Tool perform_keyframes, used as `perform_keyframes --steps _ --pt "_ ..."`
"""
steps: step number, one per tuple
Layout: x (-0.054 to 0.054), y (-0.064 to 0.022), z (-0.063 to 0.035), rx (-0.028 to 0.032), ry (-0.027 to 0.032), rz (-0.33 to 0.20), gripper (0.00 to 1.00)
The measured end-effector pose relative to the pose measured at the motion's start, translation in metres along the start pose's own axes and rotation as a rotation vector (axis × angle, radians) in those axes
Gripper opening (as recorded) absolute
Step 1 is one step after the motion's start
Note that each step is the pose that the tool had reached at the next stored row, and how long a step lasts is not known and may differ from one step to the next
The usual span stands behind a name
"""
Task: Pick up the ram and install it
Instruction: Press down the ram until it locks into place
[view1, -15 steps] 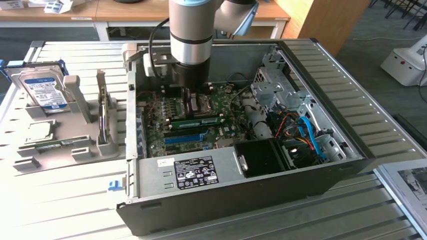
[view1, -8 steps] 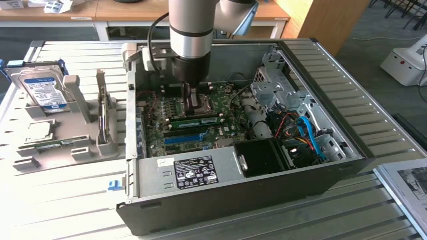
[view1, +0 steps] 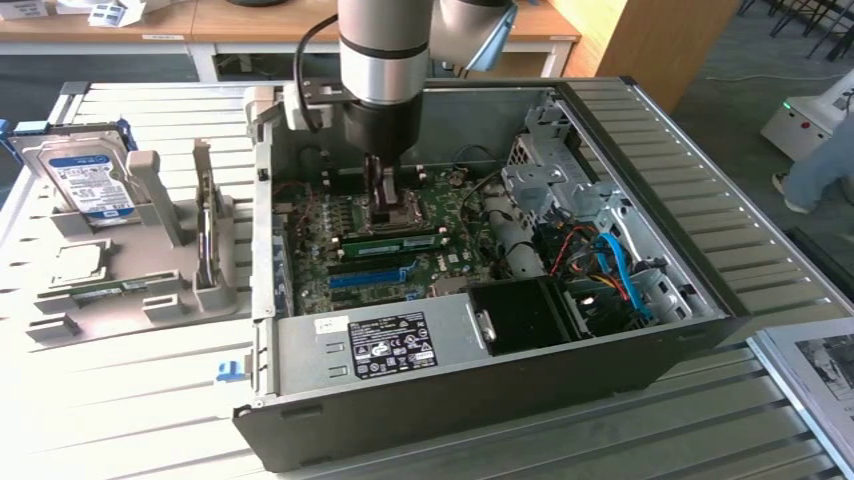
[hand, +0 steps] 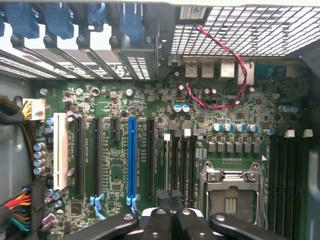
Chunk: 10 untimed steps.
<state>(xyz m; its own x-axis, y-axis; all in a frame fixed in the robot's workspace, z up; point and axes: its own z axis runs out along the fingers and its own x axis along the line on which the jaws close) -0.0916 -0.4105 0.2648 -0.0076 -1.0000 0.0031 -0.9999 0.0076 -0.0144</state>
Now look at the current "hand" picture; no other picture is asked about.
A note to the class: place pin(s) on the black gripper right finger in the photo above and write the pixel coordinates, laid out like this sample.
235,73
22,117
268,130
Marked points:
185,225

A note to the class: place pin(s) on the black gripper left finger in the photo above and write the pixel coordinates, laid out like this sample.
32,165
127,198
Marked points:
160,225

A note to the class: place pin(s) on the black RAM slot white latch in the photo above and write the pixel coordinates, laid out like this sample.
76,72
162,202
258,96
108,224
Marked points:
283,180
303,175
186,160
166,160

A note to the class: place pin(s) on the black RAM slot dark latch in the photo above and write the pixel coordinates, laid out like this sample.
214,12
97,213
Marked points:
193,160
273,180
176,160
293,180

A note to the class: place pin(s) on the metal CPU socket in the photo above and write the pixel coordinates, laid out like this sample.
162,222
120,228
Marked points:
232,197

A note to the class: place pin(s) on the long black expansion slot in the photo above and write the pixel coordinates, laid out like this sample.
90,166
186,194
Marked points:
97,155
150,155
79,155

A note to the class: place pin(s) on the blue expansion slot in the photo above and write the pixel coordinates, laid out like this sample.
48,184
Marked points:
132,157

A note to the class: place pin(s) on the CPU socket locking lever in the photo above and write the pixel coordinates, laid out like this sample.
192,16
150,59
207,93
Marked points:
261,195

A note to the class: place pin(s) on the blue top capacitor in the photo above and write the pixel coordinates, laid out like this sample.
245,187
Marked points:
252,127
177,108
185,108
240,127
216,127
228,127

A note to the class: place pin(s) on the short black expansion slot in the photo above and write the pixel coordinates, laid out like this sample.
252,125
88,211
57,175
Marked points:
114,128

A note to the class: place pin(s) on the black main power connector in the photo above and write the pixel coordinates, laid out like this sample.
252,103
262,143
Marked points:
37,205

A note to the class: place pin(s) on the white PCI expansion slot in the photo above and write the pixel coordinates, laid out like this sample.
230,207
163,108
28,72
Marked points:
60,150

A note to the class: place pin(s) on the green motherboard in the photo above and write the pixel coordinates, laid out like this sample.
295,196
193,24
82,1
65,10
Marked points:
120,105

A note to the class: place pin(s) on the silver USB port block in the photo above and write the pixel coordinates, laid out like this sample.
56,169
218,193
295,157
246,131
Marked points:
191,68
207,68

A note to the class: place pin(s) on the perforated metal slot cover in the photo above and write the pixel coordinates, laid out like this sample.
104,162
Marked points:
138,67
72,62
37,62
105,62

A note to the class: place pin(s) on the silver network port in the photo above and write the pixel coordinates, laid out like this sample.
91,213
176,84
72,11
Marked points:
228,70

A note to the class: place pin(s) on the silver rear port block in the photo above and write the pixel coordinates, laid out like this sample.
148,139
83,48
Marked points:
246,72

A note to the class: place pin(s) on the white power connector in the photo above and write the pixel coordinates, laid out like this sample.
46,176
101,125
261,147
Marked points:
35,108

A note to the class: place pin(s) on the blue rear port connector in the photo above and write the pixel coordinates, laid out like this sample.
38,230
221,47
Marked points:
270,71

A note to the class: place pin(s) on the grey metal PC case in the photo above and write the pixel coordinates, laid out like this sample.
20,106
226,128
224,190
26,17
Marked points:
237,32

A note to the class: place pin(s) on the blue slot retention clip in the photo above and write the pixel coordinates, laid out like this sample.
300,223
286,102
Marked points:
132,25
96,15
58,20
22,20

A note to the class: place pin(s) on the white barcode label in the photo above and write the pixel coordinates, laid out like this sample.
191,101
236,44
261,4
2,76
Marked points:
193,12

